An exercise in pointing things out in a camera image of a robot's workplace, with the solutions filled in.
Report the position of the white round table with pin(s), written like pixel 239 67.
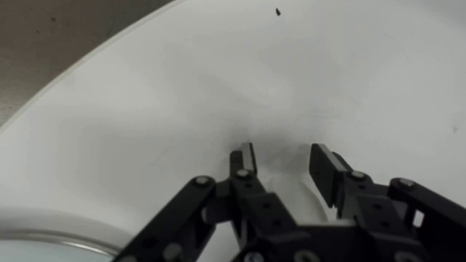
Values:
pixel 91 159

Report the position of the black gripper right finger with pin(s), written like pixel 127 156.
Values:
pixel 399 222

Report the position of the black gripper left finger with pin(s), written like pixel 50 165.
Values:
pixel 181 230

